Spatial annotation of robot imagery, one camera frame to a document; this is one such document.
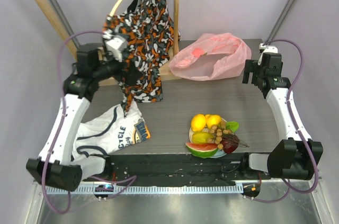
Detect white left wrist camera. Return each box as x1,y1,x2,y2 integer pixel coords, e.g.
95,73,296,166
102,29,128,62

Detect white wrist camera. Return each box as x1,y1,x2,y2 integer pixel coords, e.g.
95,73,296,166
257,43,278,65
102,29,128,62

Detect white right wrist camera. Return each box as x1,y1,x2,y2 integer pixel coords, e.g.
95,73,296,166
257,43,278,65

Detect yellow green fake starfruit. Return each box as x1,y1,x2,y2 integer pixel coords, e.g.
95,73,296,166
191,131,214,144

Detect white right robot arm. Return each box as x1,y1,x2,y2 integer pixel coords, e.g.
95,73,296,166
239,47,323,180

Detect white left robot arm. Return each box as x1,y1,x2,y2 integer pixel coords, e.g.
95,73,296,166
26,43,121,192

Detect dark red fake fruit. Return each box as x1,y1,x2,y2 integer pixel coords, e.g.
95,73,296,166
221,140,239,154

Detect slotted cable duct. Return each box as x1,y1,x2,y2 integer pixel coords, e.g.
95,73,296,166
44,183,244,195

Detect yellow fake lemon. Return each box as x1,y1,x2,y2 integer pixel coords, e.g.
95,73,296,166
191,114,207,132

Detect cream and blue plate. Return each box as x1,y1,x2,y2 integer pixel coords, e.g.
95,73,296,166
189,118,227,158

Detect brown fake longan bunch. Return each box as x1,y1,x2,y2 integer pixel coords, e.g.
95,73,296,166
207,124,250,149

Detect green fake fruit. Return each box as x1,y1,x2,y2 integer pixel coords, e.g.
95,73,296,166
226,121,239,133

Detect fake watermelon slice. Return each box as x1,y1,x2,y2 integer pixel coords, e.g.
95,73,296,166
185,142,219,158

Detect orange fake fruit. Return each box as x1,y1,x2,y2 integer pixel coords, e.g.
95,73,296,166
205,114,222,129

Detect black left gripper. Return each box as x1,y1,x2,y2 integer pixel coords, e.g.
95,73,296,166
92,48,143,86

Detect camouflage patterned shorts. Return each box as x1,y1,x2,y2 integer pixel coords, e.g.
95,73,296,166
115,0,173,113

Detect white printed t-shirt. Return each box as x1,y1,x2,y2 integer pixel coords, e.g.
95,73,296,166
71,101,150,161

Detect pink plastic bag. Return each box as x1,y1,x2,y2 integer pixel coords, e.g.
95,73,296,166
168,33,252,81

